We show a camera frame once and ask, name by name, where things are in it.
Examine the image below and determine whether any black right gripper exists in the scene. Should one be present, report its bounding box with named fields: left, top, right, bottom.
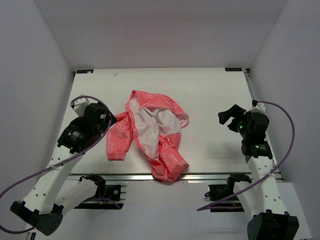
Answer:
left=218, top=104, right=251, bottom=140

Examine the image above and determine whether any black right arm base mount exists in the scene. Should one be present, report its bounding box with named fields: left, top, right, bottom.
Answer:
left=204, top=173, right=252, bottom=213

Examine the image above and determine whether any blue right table label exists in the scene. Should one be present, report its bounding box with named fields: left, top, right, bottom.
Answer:
left=224, top=67, right=243, bottom=72

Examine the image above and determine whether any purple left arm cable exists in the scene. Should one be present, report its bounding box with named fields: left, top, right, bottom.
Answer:
left=0, top=95, right=121, bottom=234

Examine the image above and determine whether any blue left table label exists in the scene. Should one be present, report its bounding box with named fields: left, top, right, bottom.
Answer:
left=76, top=69, right=94, bottom=74

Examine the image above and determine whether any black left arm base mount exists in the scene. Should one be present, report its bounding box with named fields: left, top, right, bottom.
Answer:
left=74, top=174, right=127, bottom=210

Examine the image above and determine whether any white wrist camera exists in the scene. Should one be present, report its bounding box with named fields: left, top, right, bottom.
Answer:
left=69, top=94, right=90, bottom=117
left=245, top=99, right=266, bottom=114

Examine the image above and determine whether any blue table label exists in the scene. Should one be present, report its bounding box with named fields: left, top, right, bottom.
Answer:
left=224, top=67, right=243, bottom=72
left=76, top=69, right=94, bottom=74

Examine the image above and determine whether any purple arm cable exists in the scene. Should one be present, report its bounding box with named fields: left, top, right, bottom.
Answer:
left=0, top=95, right=121, bottom=234
left=196, top=100, right=296, bottom=212

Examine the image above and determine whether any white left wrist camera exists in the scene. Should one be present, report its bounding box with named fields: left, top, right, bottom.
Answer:
left=69, top=94, right=90, bottom=117

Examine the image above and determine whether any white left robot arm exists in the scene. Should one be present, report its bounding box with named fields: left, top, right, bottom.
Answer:
left=10, top=103, right=116, bottom=236

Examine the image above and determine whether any pink hooded children's jacket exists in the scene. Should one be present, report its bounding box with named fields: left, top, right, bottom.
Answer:
left=106, top=90, right=189, bottom=182

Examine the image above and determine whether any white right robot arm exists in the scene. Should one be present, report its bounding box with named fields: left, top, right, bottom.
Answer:
left=218, top=103, right=300, bottom=240

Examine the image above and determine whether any aluminium table front rail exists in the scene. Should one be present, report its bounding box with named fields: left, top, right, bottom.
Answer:
left=67, top=172, right=283, bottom=183

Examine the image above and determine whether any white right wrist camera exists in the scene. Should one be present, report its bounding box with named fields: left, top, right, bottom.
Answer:
left=245, top=99, right=266, bottom=114

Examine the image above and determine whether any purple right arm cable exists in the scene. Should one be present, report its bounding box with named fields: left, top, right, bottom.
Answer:
left=196, top=100, right=296, bottom=212

